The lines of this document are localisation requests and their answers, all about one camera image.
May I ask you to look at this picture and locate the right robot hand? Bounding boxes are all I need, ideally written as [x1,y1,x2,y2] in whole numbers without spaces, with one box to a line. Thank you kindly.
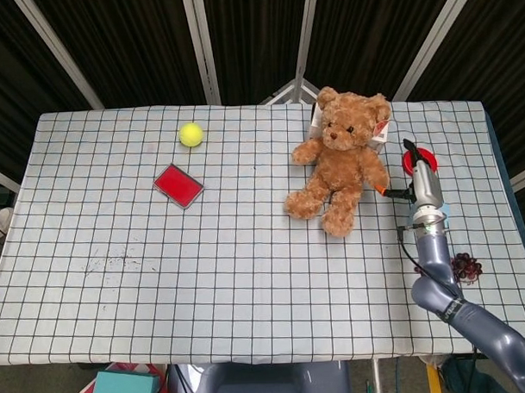
[374,137,445,210]

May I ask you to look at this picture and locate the brown plush teddy bear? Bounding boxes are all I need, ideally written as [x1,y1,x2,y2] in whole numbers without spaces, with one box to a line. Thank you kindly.
[280,84,397,240]

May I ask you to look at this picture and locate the red round plastic disc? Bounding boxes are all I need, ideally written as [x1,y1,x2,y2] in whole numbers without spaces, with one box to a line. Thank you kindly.
[401,147,440,175]

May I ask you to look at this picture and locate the light blue cube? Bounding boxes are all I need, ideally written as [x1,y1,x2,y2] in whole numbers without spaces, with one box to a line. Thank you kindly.
[437,201,453,233]

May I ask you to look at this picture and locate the dark purple grape bunch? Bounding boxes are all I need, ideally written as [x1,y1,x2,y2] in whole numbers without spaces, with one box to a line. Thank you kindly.
[413,251,484,290]

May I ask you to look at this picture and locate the white cardboard box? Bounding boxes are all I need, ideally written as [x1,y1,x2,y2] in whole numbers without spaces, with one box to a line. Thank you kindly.
[309,99,394,157]

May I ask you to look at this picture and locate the white metal screen foot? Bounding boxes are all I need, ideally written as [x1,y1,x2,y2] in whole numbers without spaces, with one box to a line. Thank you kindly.
[258,78,323,106]

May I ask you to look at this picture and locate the dark green cloth bag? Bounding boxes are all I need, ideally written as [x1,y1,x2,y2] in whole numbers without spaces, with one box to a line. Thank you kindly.
[440,353,508,393]

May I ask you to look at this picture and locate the white black checkered tablecloth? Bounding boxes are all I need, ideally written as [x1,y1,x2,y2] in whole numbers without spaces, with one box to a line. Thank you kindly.
[0,92,525,374]

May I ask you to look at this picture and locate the yellow tennis ball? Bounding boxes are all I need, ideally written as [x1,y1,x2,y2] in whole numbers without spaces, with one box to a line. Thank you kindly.
[178,122,205,148]

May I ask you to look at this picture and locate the red ink pad clear case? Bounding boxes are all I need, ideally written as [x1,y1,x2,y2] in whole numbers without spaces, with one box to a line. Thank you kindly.
[152,161,207,211]

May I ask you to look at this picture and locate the grey robot torso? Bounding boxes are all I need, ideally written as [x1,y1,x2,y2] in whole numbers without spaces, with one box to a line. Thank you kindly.
[166,359,353,393]

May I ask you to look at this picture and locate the black pleated curtain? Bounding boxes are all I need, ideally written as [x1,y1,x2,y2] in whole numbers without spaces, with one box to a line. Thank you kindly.
[0,0,525,207]

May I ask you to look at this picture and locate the teal box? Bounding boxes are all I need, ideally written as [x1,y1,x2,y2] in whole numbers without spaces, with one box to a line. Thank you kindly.
[87,367,161,393]

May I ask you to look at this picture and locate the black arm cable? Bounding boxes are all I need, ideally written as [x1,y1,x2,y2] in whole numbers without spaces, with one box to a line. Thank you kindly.
[397,222,459,299]

